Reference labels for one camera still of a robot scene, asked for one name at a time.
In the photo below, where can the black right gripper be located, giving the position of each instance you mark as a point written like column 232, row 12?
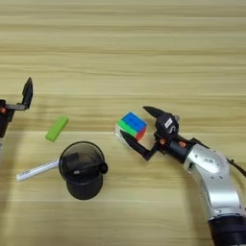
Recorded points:
column 176, row 147

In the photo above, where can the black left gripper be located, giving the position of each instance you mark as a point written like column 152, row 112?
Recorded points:
column 5, row 120

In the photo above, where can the multicoloured puzzle cube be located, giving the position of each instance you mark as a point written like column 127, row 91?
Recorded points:
column 133, row 123

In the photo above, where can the green rectangular block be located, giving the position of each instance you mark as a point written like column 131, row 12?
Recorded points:
column 57, row 128

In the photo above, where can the black marker pen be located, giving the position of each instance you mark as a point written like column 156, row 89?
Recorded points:
column 103, row 168

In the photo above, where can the white pen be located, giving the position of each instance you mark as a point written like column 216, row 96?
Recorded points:
column 36, row 170

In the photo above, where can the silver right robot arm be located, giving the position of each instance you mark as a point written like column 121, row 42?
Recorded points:
column 217, row 182

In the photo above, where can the right gripper labelled black box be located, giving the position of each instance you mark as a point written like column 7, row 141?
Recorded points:
column 167, row 125

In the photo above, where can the black mesh pen cup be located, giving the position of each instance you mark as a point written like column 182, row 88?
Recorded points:
column 84, row 190

